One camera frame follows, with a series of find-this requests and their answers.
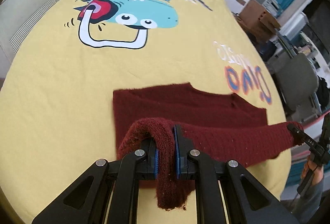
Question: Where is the dark red knit sweater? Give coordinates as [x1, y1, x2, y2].
[112, 83, 299, 210]

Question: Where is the person's right hand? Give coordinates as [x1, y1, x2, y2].
[300, 155, 324, 186]

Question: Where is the grey upholstered chair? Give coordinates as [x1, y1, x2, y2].
[275, 53, 319, 116]

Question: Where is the brown cardboard box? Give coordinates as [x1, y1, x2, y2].
[237, 0, 280, 42]

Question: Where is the yellow dinosaur print bedspread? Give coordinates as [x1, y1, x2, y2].
[1, 0, 285, 223]

